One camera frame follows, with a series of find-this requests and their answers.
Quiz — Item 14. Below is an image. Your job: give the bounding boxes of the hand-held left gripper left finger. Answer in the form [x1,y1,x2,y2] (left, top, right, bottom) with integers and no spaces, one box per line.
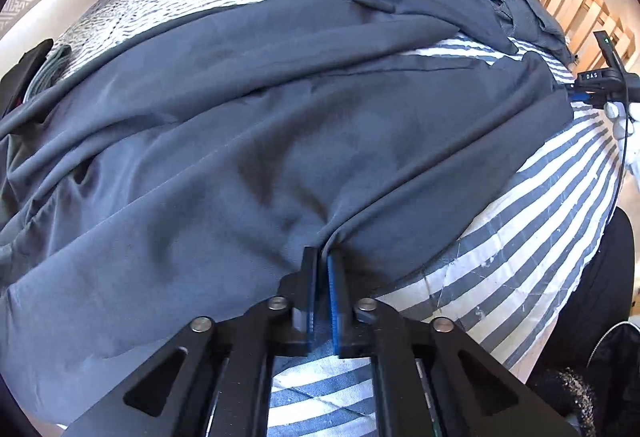
[60,246,321,437]

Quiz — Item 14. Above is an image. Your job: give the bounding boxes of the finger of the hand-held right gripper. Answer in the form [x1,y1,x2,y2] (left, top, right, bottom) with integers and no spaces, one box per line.
[567,87,608,107]

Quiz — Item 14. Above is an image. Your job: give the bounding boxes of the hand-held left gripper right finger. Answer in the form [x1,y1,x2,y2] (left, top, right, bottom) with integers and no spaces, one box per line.
[326,253,581,437]

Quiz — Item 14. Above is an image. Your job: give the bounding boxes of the dark grey elastic-waist pants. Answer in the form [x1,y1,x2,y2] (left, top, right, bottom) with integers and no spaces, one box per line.
[492,0,573,64]

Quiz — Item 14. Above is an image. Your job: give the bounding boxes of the grey-blue pants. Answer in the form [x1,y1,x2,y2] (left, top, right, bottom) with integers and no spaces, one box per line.
[0,0,575,425]

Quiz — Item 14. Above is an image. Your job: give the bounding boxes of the person's right hand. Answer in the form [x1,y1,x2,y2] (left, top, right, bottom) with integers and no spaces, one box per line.
[602,101,640,143]

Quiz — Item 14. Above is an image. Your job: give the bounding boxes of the blue white striped blanket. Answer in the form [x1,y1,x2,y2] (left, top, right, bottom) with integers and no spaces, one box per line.
[30,0,623,437]

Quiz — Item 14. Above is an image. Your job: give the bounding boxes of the person's black tweed jacket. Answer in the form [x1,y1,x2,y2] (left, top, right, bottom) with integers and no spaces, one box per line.
[527,364,598,437]

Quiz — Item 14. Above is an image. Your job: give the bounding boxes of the grey ribbed cloth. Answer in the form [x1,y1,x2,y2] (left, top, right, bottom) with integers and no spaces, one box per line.
[27,44,73,95]

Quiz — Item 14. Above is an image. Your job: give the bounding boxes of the dark clothes at left edge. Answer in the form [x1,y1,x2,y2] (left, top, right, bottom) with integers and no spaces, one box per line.
[0,38,55,115]

